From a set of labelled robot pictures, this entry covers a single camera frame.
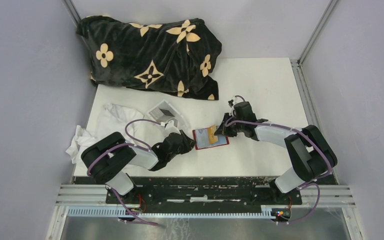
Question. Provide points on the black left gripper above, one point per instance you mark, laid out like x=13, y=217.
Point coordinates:
x=188, y=142

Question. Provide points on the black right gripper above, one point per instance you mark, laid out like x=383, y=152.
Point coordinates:
x=223, y=130

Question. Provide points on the red leather card holder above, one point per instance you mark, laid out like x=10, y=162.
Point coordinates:
x=222, y=140

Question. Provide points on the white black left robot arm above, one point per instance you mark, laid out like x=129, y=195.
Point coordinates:
x=106, y=159

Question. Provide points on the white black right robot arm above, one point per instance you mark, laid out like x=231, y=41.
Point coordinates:
x=310, y=155

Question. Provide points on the stack of cards in box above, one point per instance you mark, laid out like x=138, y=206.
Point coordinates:
x=161, y=115

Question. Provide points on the white plastic card box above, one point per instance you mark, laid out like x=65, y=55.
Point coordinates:
x=181, y=122

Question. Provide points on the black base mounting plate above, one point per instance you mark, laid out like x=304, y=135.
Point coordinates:
x=207, y=195

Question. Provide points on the white crumpled cloth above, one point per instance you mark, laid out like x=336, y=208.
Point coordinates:
x=112, y=118

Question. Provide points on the black floral blanket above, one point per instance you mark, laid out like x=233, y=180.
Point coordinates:
x=175, y=58

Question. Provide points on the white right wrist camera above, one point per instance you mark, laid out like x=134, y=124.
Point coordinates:
x=234, y=100

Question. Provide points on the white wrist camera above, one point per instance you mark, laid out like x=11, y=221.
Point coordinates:
x=234, y=100
x=170, y=127

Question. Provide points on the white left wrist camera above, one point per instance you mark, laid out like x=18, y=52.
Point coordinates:
x=170, y=127

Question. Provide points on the aluminium frame rail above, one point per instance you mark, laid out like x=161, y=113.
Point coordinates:
x=332, y=195

